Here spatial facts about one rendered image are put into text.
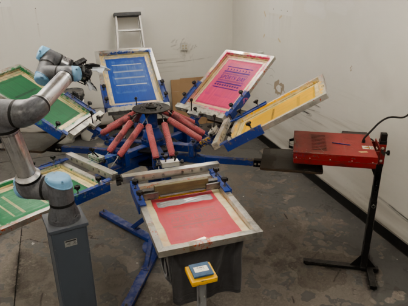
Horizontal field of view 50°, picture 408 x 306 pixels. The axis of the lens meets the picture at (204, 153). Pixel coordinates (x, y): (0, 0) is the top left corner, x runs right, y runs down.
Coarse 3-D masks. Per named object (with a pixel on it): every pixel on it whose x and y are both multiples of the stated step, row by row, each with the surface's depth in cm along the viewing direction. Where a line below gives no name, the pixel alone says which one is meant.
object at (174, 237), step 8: (152, 200) 277; (160, 200) 277; (160, 208) 267; (168, 208) 267; (176, 208) 267; (184, 208) 267; (160, 216) 259; (168, 224) 251; (168, 232) 243; (176, 232) 243; (184, 232) 243; (192, 232) 243; (200, 232) 243; (176, 240) 236; (184, 240) 235
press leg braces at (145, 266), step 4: (140, 220) 398; (132, 224) 418; (136, 224) 405; (140, 224) 404; (132, 228) 411; (136, 228) 411; (148, 240) 366; (148, 244) 365; (152, 244) 366; (148, 248) 363; (148, 252) 362; (148, 256) 360; (144, 260) 359; (148, 260) 359; (144, 264) 358; (148, 264) 358; (144, 268) 356; (148, 268) 356
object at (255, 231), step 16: (192, 176) 301; (208, 176) 301; (224, 192) 279; (144, 208) 261; (240, 208) 260; (256, 224) 243; (160, 240) 230; (208, 240) 229; (224, 240) 231; (240, 240) 234; (160, 256) 222
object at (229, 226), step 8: (200, 192) 286; (208, 192) 286; (208, 200) 276; (216, 200) 276; (192, 208) 267; (216, 208) 267; (224, 208) 267; (224, 216) 258; (216, 224) 250; (224, 224) 250; (232, 224) 250; (208, 232) 243; (216, 232) 243; (224, 232) 243; (232, 232) 243
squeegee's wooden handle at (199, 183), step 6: (186, 180) 279; (192, 180) 279; (198, 180) 280; (204, 180) 282; (156, 186) 272; (162, 186) 274; (168, 186) 275; (174, 186) 276; (180, 186) 278; (186, 186) 279; (192, 186) 281; (198, 186) 282; (204, 186) 283; (162, 192) 275; (168, 192) 277
